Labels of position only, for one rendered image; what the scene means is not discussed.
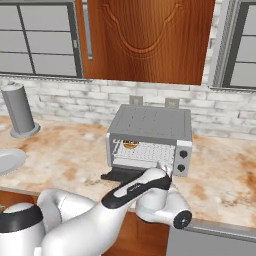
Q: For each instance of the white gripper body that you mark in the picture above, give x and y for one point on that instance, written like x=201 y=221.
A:
x=165 y=168

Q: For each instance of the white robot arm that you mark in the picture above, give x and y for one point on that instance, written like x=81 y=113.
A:
x=83 y=226

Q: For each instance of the black toaster oven knob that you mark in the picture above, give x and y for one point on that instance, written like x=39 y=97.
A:
x=183 y=154
x=181 y=167

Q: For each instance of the brown bagel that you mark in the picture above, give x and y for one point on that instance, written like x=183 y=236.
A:
x=130 y=144

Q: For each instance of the silver toaster oven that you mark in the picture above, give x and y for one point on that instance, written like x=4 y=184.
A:
x=150 y=121

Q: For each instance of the brown wooden cupboard door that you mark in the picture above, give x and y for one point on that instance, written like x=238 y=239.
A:
x=146 y=40

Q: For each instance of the grey plate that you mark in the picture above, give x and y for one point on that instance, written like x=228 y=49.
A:
x=9 y=160

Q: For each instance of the grey dishwasher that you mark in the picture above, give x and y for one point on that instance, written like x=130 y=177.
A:
x=216 y=243

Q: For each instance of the grey framed window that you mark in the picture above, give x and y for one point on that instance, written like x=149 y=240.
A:
x=40 y=36
x=238 y=43

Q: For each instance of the brown wooden base cupboard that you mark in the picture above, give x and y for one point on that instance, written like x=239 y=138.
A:
x=13 y=197

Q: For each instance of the grey cylinder paper towel holder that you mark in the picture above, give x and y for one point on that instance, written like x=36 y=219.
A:
x=20 y=111

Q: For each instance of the grey wall socket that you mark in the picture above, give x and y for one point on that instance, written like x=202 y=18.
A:
x=136 y=100
x=172 y=103

